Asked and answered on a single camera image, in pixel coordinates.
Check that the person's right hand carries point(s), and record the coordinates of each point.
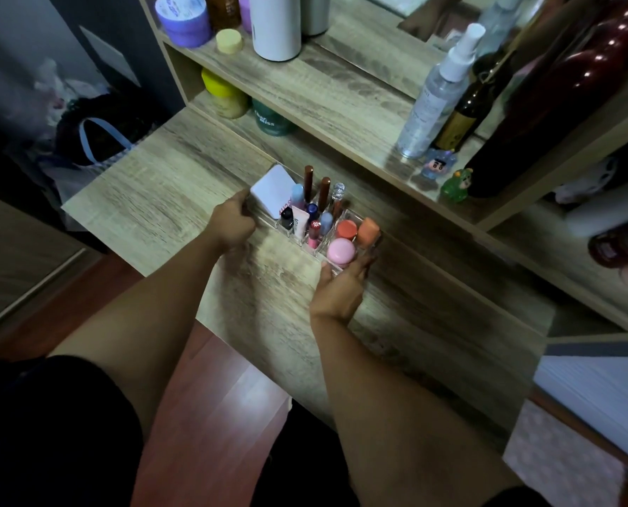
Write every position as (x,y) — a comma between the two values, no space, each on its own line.
(339,293)

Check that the person's left hand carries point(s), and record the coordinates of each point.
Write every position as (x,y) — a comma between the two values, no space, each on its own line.
(229,224)

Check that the person's right thumb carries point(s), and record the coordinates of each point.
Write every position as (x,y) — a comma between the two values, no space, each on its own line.
(327,271)

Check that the person's left fingers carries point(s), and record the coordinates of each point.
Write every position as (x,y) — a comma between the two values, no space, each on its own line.
(241,199)

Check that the clear acrylic cosmetics organizer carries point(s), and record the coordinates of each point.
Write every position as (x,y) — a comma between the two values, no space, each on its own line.
(322,253)

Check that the person's left forearm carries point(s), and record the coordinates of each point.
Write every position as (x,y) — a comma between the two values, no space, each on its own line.
(150,322)

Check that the person's right forearm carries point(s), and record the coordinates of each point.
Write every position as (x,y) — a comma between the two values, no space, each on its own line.
(398,422)

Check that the pink round jar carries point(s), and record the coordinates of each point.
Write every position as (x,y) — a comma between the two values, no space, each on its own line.
(341,251)

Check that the white square compact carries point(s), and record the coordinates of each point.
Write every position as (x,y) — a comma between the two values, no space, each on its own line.
(272,191)

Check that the pink lipstick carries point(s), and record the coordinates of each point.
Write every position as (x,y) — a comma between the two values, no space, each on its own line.
(314,234)

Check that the red round jar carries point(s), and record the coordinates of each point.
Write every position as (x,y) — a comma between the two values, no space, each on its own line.
(346,229)

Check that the lavender lipstick tube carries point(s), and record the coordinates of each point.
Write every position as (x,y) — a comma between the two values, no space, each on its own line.
(326,223)

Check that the black nail polish bottle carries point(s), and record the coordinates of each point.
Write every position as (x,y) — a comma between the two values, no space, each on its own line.
(287,219)

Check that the light blue lipstick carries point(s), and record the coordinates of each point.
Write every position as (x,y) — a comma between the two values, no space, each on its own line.
(297,196)

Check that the white and pink tube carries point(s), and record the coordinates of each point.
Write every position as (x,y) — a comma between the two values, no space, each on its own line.
(300,222)

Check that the orange round jar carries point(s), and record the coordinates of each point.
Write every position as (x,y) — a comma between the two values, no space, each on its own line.
(368,232)

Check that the brown mascara tube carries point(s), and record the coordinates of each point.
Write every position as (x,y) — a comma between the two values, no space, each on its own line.
(308,182)

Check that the clear-capped small bottle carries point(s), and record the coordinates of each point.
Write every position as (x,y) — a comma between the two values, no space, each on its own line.
(337,196)

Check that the brown lip gloss tube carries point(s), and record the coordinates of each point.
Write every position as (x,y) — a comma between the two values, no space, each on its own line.
(324,193)

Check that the green jar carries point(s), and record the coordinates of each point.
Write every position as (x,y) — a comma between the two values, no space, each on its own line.
(271,119)

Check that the wooden vanity desk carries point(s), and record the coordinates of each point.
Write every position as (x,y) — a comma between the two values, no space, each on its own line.
(314,126)

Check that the yellow-lidded jar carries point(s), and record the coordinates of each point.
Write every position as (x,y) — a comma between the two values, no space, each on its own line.
(225,96)

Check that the blue cartoon figurine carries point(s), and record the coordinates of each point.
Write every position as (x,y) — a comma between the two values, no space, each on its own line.
(438,163)

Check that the green cartoon figurine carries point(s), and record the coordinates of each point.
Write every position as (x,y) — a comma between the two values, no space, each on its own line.
(457,185)

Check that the small yellow round jar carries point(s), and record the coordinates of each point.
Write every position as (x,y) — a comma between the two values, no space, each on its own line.
(229,41)

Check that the white tall bottle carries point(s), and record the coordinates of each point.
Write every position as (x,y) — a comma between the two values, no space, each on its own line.
(274,25)

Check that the small purple bottle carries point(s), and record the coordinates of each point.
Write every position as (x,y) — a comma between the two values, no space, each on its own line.
(244,13)

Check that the purple round jar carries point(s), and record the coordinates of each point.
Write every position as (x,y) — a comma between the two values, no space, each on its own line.
(183,19)

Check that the amber bottle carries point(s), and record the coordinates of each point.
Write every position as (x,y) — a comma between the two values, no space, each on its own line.
(222,7)

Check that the grey tall bottle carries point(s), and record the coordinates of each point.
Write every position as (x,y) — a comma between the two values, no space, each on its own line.
(315,13)

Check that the clear spray bottle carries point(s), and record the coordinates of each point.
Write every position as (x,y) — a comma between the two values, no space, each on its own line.
(438,97)

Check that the mirror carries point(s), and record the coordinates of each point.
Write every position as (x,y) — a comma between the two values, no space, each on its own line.
(388,42)

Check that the white plastic bag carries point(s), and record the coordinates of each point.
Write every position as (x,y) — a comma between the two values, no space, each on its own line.
(55,92)

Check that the dark bottle with yellow label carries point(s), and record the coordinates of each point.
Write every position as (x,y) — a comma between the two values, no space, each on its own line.
(469,108)

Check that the white patterned object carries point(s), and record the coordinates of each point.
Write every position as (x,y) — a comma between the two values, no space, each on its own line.
(586,185)

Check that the white roll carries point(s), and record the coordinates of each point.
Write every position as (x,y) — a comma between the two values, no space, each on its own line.
(609,206)

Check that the large dark red bottle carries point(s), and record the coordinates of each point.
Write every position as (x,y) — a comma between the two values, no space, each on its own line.
(562,94)

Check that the dark red jar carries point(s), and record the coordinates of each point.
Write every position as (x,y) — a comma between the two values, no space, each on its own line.
(621,243)

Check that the black shorts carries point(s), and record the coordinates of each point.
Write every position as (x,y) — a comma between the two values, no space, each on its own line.
(55,432)

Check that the white bed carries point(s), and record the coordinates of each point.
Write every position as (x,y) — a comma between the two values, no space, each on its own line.
(602,401)

